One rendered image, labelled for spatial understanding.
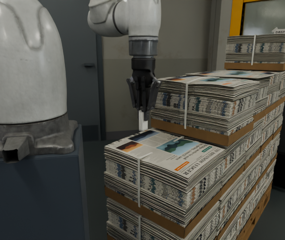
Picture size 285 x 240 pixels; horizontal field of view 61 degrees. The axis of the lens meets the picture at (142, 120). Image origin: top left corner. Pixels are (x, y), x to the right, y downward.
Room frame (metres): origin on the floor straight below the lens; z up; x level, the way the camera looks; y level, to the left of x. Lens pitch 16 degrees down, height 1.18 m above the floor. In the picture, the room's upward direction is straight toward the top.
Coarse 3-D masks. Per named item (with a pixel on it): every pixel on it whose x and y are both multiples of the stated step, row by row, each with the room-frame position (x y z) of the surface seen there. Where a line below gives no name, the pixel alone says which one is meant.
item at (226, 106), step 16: (224, 80) 1.03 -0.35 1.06; (240, 80) 1.03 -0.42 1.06; (208, 96) 0.91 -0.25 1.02; (224, 96) 0.87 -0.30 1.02; (240, 96) 0.90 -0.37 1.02; (208, 112) 0.90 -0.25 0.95; (224, 112) 0.86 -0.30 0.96; (240, 112) 0.93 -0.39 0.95; (208, 128) 0.89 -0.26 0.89; (224, 128) 0.85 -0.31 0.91; (240, 128) 0.94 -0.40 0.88
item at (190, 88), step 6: (210, 78) 1.14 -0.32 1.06; (222, 78) 1.15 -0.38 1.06; (192, 84) 0.95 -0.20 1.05; (192, 90) 0.95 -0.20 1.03; (192, 96) 0.96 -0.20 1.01; (192, 102) 0.96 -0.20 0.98; (180, 108) 0.98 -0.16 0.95; (192, 108) 0.95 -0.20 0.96; (180, 114) 0.98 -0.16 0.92; (180, 120) 0.98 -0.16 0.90; (186, 120) 0.96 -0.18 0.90
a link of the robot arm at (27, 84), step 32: (0, 0) 0.42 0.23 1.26; (32, 0) 0.46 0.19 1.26; (0, 32) 0.40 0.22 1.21; (32, 32) 0.42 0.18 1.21; (0, 64) 0.39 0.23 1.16; (32, 64) 0.41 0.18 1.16; (64, 64) 0.49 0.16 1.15; (0, 96) 0.39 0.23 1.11; (32, 96) 0.41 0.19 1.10; (64, 96) 0.47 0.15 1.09
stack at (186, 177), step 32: (256, 128) 1.20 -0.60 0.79; (128, 160) 0.78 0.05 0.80; (160, 160) 0.74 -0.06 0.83; (192, 160) 0.73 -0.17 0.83; (224, 160) 0.88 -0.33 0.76; (256, 160) 1.24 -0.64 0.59; (128, 192) 0.78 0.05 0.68; (160, 192) 0.69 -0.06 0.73; (192, 192) 0.66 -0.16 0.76; (256, 192) 1.35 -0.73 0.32; (128, 224) 0.79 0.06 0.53; (224, 224) 0.93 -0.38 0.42
